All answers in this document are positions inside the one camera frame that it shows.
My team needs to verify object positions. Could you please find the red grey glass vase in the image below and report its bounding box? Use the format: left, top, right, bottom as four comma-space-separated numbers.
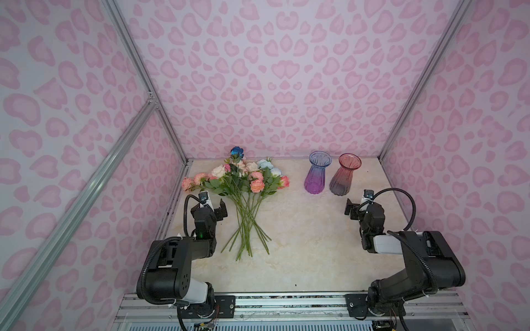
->
329, 153, 362, 196

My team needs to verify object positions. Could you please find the pink spray rose stem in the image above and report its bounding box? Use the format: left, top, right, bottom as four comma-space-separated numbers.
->
250, 171, 265, 194

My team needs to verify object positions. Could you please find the pale blue white rose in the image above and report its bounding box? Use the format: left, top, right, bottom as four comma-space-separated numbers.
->
271, 168, 282, 177

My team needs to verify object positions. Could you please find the red pink rose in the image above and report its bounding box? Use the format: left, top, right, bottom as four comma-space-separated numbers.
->
278, 176, 290, 189

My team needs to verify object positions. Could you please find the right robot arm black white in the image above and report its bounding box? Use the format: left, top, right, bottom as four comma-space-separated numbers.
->
344, 200, 466, 321

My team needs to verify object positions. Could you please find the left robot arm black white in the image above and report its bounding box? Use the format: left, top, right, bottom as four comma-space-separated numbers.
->
136, 201, 228, 318

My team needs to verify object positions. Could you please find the purple glass vase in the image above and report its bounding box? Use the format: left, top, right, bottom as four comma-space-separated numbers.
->
304, 151, 332, 194

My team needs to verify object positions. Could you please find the pink rose far left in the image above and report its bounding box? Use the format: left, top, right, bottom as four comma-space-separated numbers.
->
181, 177, 195, 192

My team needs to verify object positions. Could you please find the cream white rose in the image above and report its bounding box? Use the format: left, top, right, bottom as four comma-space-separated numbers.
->
211, 164, 226, 179

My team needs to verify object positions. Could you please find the small cream rose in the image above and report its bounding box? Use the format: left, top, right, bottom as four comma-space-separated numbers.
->
246, 162, 259, 172

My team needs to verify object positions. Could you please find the dark blue rose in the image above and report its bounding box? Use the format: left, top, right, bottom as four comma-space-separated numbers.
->
230, 146, 244, 160

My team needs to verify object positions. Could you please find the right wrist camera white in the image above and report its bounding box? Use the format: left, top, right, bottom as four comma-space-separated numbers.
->
360, 190, 375, 208

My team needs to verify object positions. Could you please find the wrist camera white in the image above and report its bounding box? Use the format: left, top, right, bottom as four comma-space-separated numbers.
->
198, 191, 214, 210
360, 190, 375, 208

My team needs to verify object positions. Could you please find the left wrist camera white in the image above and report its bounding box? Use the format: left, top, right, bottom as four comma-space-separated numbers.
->
198, 191, 214, 210

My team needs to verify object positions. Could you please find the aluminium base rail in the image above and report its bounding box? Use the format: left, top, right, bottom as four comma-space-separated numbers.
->
111, 290, 474, 330

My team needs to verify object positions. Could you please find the diagonal aluminium frame bar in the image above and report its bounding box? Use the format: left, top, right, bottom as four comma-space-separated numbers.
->
1, 98, 157, 330

